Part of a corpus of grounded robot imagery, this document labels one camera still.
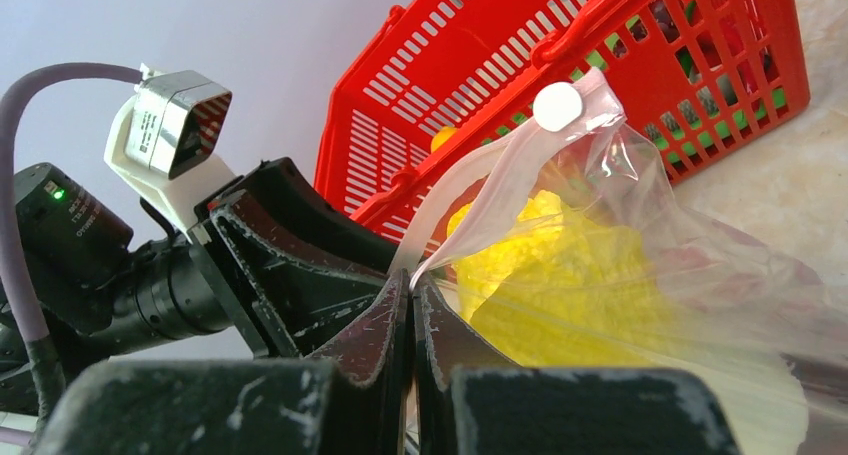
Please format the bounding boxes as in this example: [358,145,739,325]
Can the clear zip top bag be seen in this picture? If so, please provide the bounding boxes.
[391,68,847,454]

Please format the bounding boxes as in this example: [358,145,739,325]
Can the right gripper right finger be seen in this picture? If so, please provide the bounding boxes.
[412,275,518,454]

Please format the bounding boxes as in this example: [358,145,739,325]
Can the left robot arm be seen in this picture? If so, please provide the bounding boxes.
[14,158,396,380]

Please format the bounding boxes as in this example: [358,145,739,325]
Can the white zipper slider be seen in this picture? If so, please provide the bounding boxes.
[532,82,584,132]

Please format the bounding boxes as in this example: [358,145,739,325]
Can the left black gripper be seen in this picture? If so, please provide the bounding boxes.
[190,157,397,358]

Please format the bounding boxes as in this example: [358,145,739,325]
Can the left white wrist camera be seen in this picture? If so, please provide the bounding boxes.
[103,64,236,234]

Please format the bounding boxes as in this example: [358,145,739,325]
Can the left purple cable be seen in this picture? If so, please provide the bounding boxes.
[0,62,147,450]

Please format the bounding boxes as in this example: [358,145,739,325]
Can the red plastic shopping basket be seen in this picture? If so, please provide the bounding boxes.
[314,0,810,242]

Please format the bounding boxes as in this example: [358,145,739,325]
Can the yellow toy corn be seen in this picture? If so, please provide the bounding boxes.
[452,190,671,367]

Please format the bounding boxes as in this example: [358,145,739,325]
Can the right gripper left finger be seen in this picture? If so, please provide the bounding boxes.
[310,269,411,454]

